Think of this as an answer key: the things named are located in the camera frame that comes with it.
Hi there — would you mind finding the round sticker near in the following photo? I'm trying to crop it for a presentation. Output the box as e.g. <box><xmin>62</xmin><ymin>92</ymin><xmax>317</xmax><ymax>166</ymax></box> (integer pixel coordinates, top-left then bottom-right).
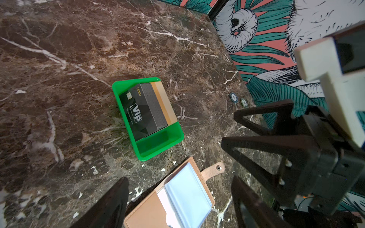
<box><xmin>240</xmin><ymin>98</ymin><xmax>249</xmax><ymax>108</ymax></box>

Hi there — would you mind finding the stack of credit cards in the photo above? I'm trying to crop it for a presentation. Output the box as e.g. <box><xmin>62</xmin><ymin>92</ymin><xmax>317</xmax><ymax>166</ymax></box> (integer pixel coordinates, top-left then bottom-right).
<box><xmin>119</xmin><ymin>81</ymin><xmax>177</xmax><ymax>141</ymax></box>

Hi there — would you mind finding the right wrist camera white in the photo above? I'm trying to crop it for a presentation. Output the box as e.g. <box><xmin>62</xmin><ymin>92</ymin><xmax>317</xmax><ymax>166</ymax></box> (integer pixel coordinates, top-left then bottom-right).
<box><xmin>294</xmin><ymin>21</ymin><xmax>365</xmax><ymax>147</ymax></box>

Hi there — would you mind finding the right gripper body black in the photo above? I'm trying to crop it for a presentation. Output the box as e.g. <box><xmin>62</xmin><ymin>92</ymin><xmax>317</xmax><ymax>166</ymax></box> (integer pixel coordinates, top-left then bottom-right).
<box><xmin>290</xmin><ymin>106</ymin><xmax>365</xmax><ymax>215</ymax></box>

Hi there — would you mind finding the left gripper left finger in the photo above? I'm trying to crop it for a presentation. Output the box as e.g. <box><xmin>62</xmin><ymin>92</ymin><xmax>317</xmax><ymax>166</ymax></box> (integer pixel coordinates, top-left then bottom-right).
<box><xmin>71</xmin><ymin>177</ymin><xmax>129</xmax><ymax>228</ymax></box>

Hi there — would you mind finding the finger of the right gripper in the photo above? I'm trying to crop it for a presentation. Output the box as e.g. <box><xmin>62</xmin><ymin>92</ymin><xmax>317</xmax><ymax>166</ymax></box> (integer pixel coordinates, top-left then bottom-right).
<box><xmin>221</xmin><ymin>135</ymin><xmax>320</xmax><ymax>207</ymax></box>
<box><xmin>233</xmin><ymin>99</ymin><xmax>296</xmax><ymax>135</ymax></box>

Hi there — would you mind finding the tan leather card holder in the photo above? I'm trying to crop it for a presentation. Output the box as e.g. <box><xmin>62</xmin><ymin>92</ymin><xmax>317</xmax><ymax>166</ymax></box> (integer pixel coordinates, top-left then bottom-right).
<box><xmin>124</xmin><ymin>157</ymin><xmax>225</xmax><ymax>228</ymax></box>

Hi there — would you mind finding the round sticker far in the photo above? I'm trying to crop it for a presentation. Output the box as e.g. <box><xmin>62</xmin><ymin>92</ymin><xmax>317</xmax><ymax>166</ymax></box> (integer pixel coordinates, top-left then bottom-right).
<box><xmin>229</xmin><ymin>92</ymin><xmax>239</xmax><ymax>104</ymax></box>

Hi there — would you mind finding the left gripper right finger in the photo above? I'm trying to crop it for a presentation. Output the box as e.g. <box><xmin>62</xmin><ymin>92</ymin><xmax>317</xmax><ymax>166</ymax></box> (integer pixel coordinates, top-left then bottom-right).
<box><xmin>231</xmin><ymin>176</ymin><xmax>291</xmax><ymax>228</ymax></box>

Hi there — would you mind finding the round sticker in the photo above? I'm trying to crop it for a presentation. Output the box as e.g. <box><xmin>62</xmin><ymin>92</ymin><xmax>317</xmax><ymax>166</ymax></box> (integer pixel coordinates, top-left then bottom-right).
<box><xmin>240</xmin><ymin>98</ymin><xmax>249</xmax><ymax>108</ymax></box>
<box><xmin>229</xmin><ymin>92</ymin><xmax>239</xmax><ymax>104</ymax></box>

